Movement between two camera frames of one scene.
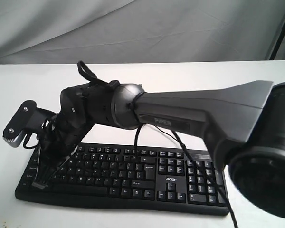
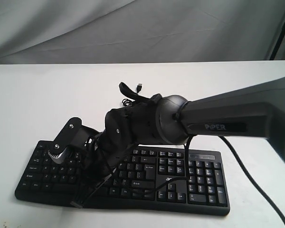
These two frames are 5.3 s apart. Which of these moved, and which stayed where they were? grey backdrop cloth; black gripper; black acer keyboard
Moved: black gripper
Stayed: black acer keyboard; grey backdrop cloth
